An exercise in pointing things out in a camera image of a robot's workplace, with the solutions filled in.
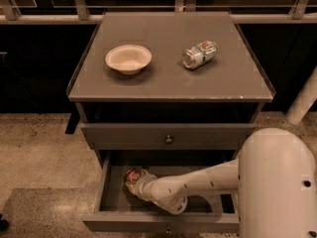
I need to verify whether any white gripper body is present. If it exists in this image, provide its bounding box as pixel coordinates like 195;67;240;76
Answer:
135;174;158;201

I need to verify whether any red coke can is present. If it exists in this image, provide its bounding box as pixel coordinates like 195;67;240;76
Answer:
125;169;142;183

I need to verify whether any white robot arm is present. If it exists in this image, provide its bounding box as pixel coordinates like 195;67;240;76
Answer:
125;128;317;238

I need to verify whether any grey open middle drawer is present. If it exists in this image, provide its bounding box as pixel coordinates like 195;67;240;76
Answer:
83;150;239;234

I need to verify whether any brass top drawer knob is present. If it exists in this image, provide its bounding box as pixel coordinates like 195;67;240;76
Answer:
164;135;173;144

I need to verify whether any brass drawer knob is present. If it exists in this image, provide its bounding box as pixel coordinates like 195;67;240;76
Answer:
165;227;172;235
164;135;173;144

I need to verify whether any brass middle drawer knob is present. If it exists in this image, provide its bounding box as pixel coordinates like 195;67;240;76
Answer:
165;227;172;235

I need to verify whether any grey closed top drawer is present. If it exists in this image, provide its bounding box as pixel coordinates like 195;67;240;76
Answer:
81;123;254;150

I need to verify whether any grey wooden drawer cabinet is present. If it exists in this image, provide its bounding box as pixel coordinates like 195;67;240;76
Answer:
65;11;276;171

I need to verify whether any green and silver soda can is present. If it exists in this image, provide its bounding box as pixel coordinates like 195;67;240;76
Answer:
182;41;218;70

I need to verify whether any white paper bowl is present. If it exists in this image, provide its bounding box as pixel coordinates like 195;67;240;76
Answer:
105;45;152;75

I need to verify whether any black caster wheel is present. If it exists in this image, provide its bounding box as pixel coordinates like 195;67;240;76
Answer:
0;214;9;231

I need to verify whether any white pillar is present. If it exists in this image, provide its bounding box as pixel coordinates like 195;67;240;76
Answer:
285;66;317;125

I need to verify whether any metal window railing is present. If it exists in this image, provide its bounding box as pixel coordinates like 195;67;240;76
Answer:
0;0;317;24

